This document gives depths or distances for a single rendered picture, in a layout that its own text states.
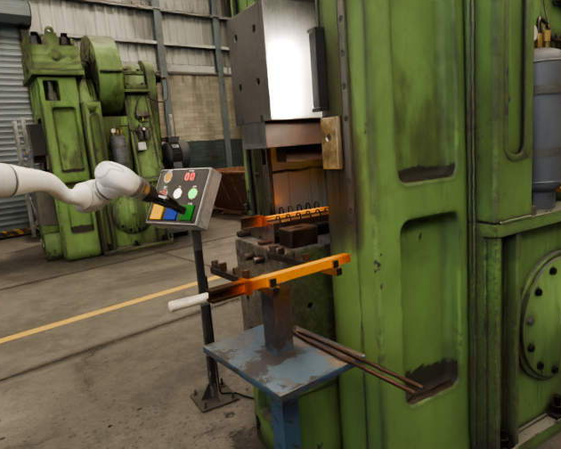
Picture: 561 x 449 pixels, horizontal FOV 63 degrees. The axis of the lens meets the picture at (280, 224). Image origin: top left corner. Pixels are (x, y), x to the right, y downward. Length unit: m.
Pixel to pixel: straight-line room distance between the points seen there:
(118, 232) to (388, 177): 5.34
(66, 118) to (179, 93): 4.69
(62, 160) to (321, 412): 5.18
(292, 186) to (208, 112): 9.14
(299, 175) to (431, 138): 0.64
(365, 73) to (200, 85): 9.75
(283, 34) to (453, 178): 0.77
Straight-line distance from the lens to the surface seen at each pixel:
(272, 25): 1.70
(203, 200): 2.09
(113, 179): 1.83
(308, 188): 2.09
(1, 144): 9.44
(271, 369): 1.29
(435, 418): 1.90
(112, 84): 6.54
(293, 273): 1.18
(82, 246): 6.48
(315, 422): 1.90
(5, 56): 9.67
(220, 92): 11.36
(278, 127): 1.71
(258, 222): 1.76
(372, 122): 1.44
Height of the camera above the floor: 1.29
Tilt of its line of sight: 10 degrees down
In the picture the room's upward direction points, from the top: 5 degrees counter-clockwise
